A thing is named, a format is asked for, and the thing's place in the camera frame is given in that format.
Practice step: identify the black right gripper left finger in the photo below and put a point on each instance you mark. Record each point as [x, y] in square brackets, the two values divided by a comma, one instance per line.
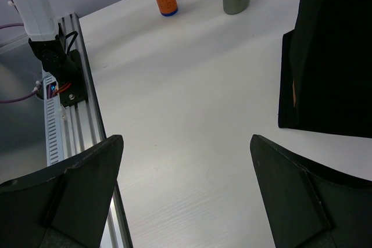
[65, 204]

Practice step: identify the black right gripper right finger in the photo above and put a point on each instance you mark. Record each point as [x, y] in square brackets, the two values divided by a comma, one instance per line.
[309, 204]

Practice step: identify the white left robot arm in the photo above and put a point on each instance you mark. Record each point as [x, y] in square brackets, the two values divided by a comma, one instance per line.
[47, 39]

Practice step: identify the black canvas bag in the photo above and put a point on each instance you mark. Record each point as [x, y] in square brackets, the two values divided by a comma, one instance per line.
[325, 83]

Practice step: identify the white slotted cable duct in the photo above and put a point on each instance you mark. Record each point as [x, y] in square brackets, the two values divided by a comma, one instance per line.
[52, 120]

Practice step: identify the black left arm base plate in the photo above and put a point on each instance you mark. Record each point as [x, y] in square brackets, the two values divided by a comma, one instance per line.
[77, 91]

